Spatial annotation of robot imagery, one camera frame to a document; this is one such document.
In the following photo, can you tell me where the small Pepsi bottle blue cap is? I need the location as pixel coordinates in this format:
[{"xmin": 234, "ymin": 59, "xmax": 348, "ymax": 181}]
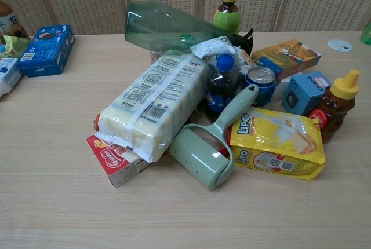
[{"xmin": 204, "ymin": 54, "xmax": 239, "ymax": 123}]

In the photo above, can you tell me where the green transparent plastic container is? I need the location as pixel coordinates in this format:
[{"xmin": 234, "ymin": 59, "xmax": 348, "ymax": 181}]
[{"xmin": 124, "ymin": 1, "xmax": 236, "ymax": 52}]

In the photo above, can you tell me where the green tea bottle yellow cap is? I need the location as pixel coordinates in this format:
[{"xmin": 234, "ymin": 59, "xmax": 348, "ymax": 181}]
[{"xmin": 213, "ymin": 0, "xmax": 242, "ymax": 34}]

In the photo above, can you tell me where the bear-shaped honey bottle yellow cap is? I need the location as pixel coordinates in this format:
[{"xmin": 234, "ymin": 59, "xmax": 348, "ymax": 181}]
[{"xmin": 308, "ymin": 69, "xmax": 361, "ymax": 144}]

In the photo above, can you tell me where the green plastic bottle edge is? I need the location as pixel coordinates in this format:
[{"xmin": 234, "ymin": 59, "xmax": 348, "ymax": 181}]
[{"xmin": 359, "ymin": 23, "xmax": 371, "ymax": 46}]

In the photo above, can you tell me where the brown drink bottle white label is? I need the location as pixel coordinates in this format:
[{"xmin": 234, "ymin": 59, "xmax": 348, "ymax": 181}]
[{"xmin": 0, "ymin": 0, "xmax": 30, "ymax": 40}]

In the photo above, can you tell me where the pack of white sponges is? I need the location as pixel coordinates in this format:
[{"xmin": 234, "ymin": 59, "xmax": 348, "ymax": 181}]
[{"xmin": 94, "ymin": 53, "xmax": 211, "ymax": 164}]

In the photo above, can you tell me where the green lint roller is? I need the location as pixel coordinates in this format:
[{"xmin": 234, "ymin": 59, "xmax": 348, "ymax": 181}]
[{"xmin": 169, "ymin": 84, "xmax": 260, "ymax": 191}]

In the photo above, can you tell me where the crumpled white snack wrapper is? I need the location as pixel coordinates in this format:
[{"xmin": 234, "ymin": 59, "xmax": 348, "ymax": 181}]
[{"xmin": 190, "ymin": 36, "xmax": 246, "ymax": 60}]

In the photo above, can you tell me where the blue Pepsi can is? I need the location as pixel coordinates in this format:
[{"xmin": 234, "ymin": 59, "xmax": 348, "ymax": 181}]
[{"xmin": 243, "ymin": 65, "xmax": 277, "ymax": 108}]

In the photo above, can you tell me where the red and white carton box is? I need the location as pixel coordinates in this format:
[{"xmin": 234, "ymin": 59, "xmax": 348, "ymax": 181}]
[{"xmin": 86, "ymin": 134, "xmax": 155, "ymax": 189}]

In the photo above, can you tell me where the black plastic clip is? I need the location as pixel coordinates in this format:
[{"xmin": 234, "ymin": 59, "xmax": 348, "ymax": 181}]
[{"xmin": 231, "ymin": 28, "xmax": 254, "ymax": 56}]

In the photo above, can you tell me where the yellow Lipo snack bag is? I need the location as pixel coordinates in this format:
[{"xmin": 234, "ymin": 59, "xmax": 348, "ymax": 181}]
[{"xmin": 227, "ymin": 107, "xmax": 326, "ymax": 182}]

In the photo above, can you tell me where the white small box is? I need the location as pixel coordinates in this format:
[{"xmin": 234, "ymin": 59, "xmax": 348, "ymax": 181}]
[{"xmin": 272, "ymin": 72, "xmax": 304, "ymax": 101}]

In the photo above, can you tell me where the wicker folding screen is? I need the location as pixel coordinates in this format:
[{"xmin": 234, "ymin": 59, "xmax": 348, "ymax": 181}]
[{"xmin": 0, "ymin": 0, "xmax": 371, "ymax": 36}]

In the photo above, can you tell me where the yellow and blue flat box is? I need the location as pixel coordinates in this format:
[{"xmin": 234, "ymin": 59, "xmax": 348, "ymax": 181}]
[{"xmin": 250, "ymin": 39, "xmax": 322, "ymax": 82}]

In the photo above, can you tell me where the light blue small box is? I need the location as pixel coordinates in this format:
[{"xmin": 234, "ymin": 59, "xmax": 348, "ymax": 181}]
[{"xmin": 281, "ymin": 71, "xmax": 333, "ymax": 117}]

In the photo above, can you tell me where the blue Oreo box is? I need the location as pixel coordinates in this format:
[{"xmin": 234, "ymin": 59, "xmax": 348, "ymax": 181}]
[{"xmin": 17, "ymin": 24, "xmax": 75, "ymax": 78}]

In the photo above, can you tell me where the white round table grommet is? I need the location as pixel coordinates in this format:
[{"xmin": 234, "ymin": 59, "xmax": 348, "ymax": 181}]
[{"xmin": 327, "ymin": 39, "xmax": 354, "ymax": 52}]

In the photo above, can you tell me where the white and blue carton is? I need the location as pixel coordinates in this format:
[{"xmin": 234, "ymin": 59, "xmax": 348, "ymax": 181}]
[{"xmin": 0, "ymin": 57, "xmax": 23, "ymax": 98}]

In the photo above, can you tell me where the green crumpled snack bag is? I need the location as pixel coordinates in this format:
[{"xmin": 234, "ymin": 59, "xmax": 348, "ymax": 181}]
[{"xmin": 2, "ymin": 34, "xmax": 32, "ymax": 60}]

